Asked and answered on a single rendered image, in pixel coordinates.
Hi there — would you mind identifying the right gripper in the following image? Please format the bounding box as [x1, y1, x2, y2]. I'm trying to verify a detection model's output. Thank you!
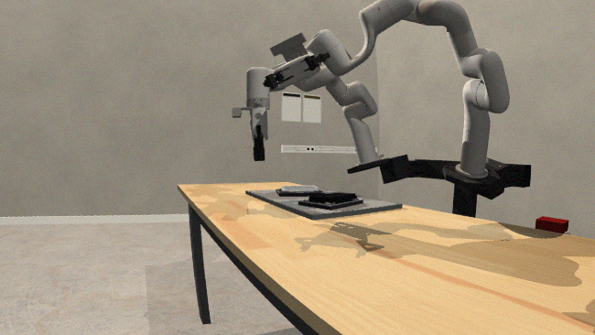
[246, 107, 270, 161]

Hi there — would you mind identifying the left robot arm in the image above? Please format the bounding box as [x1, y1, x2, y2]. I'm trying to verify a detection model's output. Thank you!
[270, 0, 510, 178]

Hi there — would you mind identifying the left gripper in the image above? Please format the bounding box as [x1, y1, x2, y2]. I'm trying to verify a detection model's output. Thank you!
[263, 52, 330, 90]

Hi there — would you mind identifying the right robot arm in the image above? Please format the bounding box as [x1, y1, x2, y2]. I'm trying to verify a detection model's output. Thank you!
[232, 62, 384, 166]

